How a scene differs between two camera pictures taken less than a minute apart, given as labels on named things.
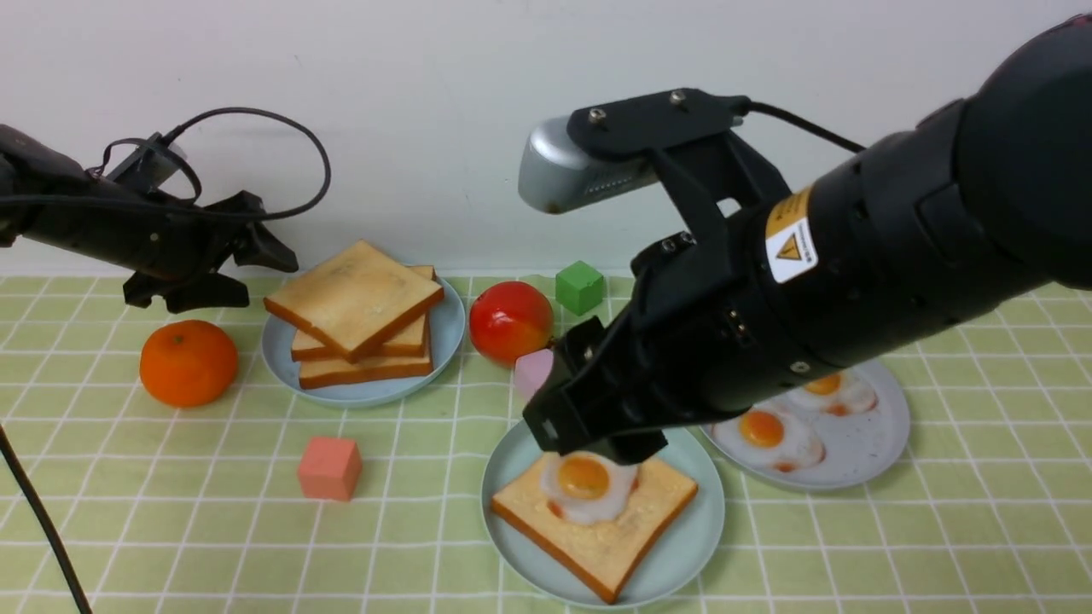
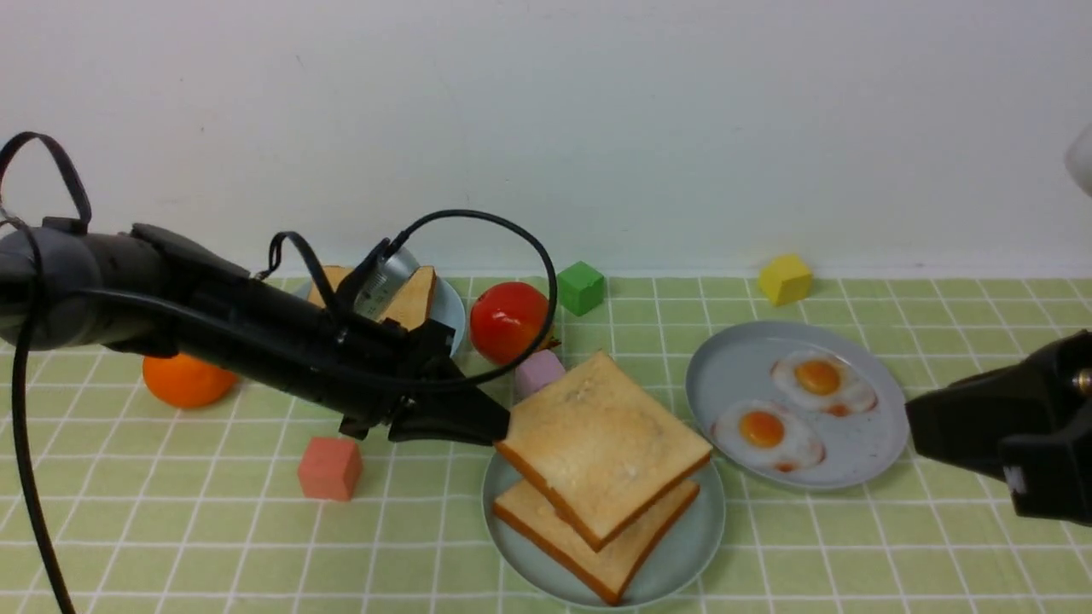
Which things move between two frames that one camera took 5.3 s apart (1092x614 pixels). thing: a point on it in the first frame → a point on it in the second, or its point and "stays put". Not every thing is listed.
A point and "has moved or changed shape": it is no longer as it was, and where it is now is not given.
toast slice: (606, 556) stays put
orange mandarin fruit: (188, 363) stays put
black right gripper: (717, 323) → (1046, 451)
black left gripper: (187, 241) → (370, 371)
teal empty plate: (676, 557) stays put
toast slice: (353, 297) has moved or changed shape
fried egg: (845, 394) stays put
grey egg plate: (842, 428) stays put
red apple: (508, 319) stays put
